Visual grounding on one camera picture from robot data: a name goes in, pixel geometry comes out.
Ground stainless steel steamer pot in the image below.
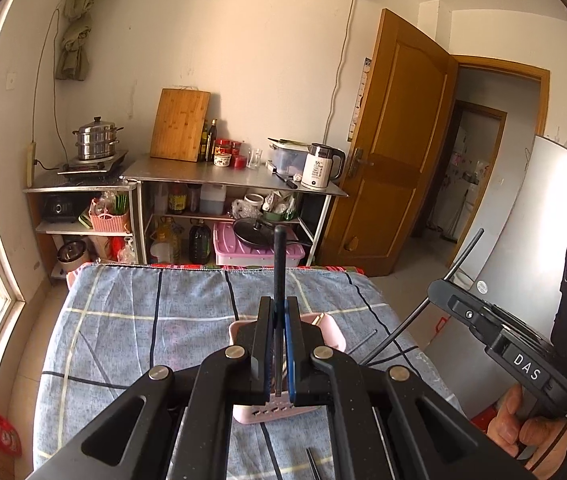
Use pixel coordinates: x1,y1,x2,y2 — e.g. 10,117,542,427
72,116,125,162

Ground dark oil jug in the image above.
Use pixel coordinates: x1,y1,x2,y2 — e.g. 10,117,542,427
188,220,212,264

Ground yellow oil jug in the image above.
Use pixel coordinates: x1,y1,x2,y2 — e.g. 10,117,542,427
150,216,184,263

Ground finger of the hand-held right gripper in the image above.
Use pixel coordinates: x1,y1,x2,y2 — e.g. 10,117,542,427
427,278,519,356
473,301,557,353

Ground grey hanging cloth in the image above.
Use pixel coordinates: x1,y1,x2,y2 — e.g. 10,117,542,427
54,15,94,82

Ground white plastic jug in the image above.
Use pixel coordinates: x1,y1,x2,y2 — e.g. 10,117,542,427
199,183,227,216

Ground low steel shelf unit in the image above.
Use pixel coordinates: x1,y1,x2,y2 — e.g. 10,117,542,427
22,177,141,281

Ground magnet-covered white fridge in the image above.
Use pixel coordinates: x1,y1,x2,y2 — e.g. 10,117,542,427
443,127,489,238

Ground clear plastic storage container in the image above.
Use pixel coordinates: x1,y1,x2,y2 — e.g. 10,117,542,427
267,137,310,175

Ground black frying pan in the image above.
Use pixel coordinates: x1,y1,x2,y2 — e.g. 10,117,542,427
233,217,309,252

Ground white electric kettle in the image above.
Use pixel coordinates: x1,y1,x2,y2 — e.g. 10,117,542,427
301,142,347,191

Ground white wall cable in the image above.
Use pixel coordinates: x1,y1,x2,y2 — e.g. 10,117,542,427
324,0,357,143

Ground food packets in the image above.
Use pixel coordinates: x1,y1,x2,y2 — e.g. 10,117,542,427
263,191,299,222

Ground black kitchen appliance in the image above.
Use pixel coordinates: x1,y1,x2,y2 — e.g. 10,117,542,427
42,192,89,223

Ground brown wooden door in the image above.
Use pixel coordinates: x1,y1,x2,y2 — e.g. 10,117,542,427
321,8,459,277

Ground brown wooden door frame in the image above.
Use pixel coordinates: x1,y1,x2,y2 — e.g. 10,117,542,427
446,54,551,261

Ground pink plastic cutlery basket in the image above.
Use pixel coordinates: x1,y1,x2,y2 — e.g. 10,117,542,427
227,311,348,427

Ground black-handled knife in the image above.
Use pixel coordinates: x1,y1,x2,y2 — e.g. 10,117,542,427
272,169,298,190

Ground dark labelled bottle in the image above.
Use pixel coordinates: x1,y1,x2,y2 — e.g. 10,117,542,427
167,183,187,213

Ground blue checked tablecloth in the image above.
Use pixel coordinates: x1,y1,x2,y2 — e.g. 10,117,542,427
33,262,464,480

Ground bamboo cutting board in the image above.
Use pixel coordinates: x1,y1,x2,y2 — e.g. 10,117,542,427
150,88,211,163

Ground small pink woven basket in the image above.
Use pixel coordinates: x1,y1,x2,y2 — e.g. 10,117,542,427
88,199,131,233

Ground wall calendar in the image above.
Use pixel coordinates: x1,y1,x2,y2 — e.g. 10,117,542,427
347,57,371,142

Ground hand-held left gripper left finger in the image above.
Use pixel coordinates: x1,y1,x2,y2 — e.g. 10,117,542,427
28,296,276,480

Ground black induction cooker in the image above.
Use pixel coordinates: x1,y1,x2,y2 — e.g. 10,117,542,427
57,150,130,177

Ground pink storage box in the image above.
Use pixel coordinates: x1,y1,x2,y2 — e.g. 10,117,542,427
213,222,309,267

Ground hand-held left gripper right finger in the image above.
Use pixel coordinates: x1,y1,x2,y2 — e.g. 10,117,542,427
283,296,534,480

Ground stainless steel kitchen table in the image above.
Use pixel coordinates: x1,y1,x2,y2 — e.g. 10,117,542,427
122,155,349,267

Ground silver refrigerator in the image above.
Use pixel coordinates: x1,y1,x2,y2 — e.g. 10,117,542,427
421,135,567,418

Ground clear plastic bag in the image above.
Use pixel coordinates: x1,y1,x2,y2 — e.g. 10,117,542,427
232,197,264,220

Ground person's right hand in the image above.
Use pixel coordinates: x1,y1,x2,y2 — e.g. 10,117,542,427
486,384,567,480

